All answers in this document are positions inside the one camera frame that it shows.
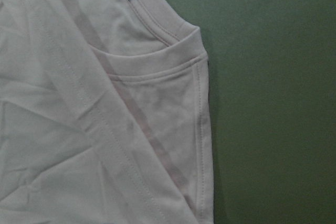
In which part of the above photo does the pink Snoopy t-shirt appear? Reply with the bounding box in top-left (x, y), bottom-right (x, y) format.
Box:
top-left (1, 0), bottom-right (214, 223)

